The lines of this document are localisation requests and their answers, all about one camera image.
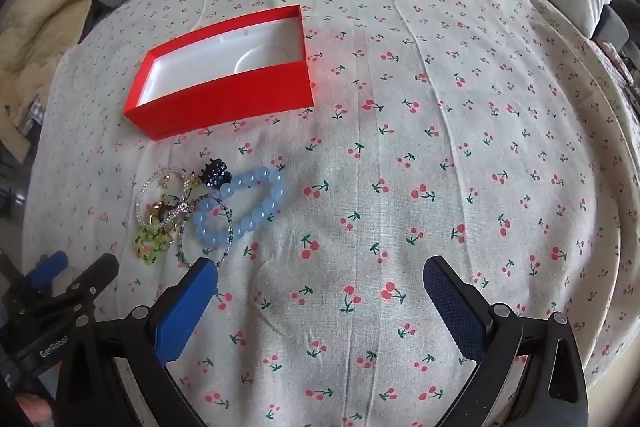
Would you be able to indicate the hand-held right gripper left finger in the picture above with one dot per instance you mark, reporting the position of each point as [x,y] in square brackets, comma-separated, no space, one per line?
[186,307]

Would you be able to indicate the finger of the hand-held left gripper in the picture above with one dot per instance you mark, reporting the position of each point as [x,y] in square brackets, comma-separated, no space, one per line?
[92,278]
[49,266]

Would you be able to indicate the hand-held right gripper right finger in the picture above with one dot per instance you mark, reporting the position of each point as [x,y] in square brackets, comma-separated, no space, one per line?
[455,312]

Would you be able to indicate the gold ornament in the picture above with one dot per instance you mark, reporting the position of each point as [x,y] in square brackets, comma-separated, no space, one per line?
[160,208]

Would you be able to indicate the black hair claw clip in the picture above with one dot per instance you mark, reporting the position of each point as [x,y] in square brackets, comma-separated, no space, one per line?
[214,172]

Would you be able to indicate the red jewelry box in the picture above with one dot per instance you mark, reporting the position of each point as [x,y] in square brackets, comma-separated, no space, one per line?
[225,97]

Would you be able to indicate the person's left hand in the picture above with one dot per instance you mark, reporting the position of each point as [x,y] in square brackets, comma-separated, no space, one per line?
[31,409]

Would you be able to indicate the cherry print bed sheet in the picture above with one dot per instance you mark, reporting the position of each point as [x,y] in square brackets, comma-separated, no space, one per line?
[400,182]

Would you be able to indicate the beige blanket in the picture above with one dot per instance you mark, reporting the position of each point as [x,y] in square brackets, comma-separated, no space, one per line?
[45,17]

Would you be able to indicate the dark grey cushion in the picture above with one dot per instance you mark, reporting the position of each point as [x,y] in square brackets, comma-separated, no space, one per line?
[612,27]

